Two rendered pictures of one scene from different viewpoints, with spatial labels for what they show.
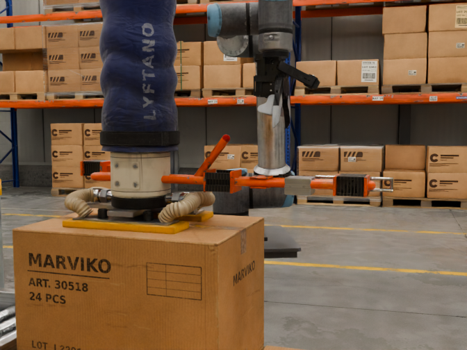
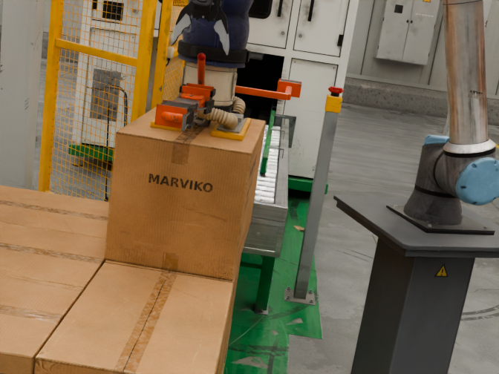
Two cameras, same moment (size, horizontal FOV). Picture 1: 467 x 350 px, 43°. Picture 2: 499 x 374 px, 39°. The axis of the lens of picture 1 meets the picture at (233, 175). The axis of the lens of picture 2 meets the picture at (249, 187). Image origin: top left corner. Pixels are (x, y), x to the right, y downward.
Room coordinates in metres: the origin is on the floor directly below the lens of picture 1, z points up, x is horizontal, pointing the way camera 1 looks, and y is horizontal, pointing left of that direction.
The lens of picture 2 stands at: (1.21, -2.00, 1.36)
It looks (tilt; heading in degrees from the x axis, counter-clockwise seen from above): 15 degrees down; 74
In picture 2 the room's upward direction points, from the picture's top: 9 degrees clockwise
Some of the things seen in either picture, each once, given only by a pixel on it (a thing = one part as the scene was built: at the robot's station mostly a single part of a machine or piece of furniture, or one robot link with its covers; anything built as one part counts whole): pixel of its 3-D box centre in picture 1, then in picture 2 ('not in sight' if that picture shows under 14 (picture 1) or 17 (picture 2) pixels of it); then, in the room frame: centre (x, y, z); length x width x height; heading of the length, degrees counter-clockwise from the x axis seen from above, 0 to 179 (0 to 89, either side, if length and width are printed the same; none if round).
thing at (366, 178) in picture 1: (351, 185); (173, 113); (1.48, -0.30, 1.07); 0.08 x 0.07 x 0.05; 72
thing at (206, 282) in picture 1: (146, 290); (192, 183); (1.67, 0.26, 0.75); 0.60 x 0.40 x 0.40; 71
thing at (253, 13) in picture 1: (269, 17); not in sight; (1.69, -0.11, 1.52); 0.12 x 0.12 x 0.09; 88
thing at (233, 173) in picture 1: (222, 180); (197, 96); (1.60, 0.03, 1.07); 0.10 x 0.08 x 0.06; 162
